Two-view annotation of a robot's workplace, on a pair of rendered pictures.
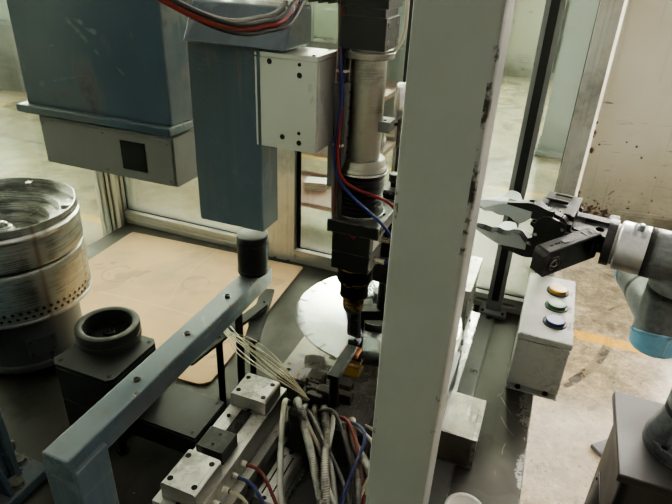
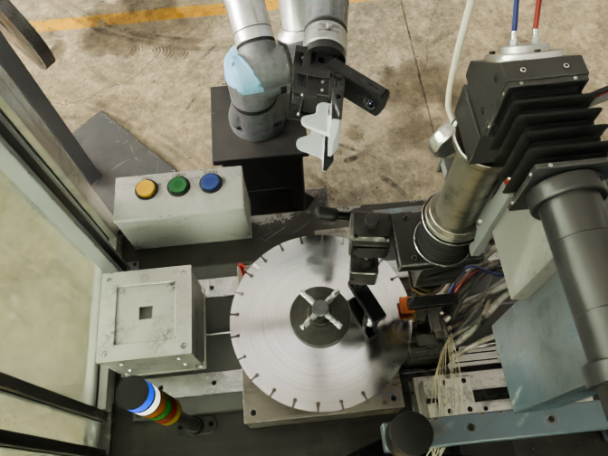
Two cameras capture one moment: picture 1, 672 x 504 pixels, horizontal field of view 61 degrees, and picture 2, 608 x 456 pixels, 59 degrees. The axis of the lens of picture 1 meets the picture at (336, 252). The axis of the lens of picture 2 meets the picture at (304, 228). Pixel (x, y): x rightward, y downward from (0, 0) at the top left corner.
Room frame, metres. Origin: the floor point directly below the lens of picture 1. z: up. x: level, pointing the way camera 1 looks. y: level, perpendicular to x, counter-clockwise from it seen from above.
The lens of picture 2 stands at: (1.07, 0.17, 1.90)
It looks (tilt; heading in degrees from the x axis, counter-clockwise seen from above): 64 degrees down; 247
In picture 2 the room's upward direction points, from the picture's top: 4 degrees counter-clockwise
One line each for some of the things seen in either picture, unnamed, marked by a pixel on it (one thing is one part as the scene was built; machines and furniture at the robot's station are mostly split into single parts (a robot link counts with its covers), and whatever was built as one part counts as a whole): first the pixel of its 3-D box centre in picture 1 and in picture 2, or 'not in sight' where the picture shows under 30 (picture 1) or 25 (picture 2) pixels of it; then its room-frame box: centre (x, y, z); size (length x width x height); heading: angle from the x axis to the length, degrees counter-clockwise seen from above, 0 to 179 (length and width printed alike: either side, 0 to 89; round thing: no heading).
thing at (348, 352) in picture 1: (343, 373); (426, 306); (0.76, -0.02, 0.95); 0.10 x 0.03 x 0.07; 159
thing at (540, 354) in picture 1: (542, 331); (186, 208); (1.09, -0.49, 0.82); 0.28 x 0.11 x 0.15; 159
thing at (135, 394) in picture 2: not in sight; (135, 394); (1.25, -0.05, 1.14); 0.05 x 0.04 x 0.03; 69
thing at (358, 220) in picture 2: (389, 229); (366, 250); (0.87, -0.09, 1.17); 0.06 x 0.05 x 0.20; 150
